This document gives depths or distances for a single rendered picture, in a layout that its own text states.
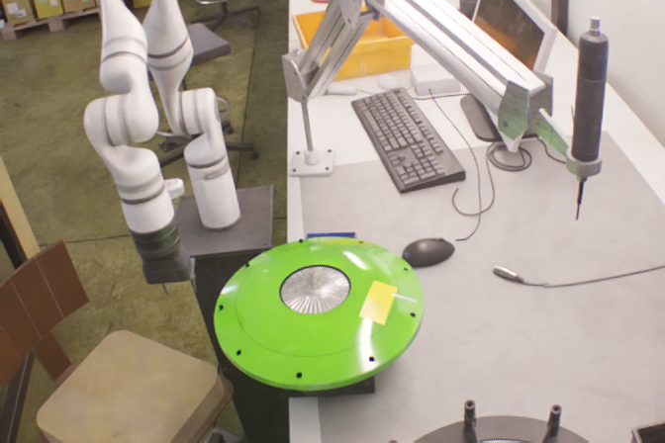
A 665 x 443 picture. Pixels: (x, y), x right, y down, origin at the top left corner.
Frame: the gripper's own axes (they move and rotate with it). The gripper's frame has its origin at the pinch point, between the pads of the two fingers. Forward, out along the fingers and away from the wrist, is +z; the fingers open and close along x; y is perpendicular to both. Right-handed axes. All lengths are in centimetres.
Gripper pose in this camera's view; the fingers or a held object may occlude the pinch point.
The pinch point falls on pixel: (181, 293)
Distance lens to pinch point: 114.6
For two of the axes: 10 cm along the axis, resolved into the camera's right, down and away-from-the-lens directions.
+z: 1.1, 8.2, 5.7
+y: 0.5, 5.7, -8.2
